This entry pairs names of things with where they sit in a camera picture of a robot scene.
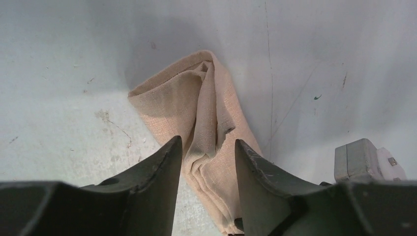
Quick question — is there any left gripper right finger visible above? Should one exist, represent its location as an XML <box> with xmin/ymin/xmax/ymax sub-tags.
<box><xmin>235</xmin><ymin>140</ymin><xmax>417</xmax><ymax>236</ymax></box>

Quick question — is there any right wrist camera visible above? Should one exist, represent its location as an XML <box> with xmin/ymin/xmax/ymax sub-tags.
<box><xmin>334</xmin><ymin>138</ymin><xmax>407</xmax><ymax>182</ymax></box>

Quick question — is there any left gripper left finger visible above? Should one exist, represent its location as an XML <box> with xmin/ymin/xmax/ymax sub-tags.
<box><xmin>0</xmin><ymin>136</ymin><xmax>182</xmax><ymax>236</ymax></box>

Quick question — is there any beige cloth napkin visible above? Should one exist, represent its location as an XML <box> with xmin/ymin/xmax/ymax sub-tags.
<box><xmin>128</xmin><ymin>50</ymin><xmax>261</xmax><ymax>235</ymax></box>

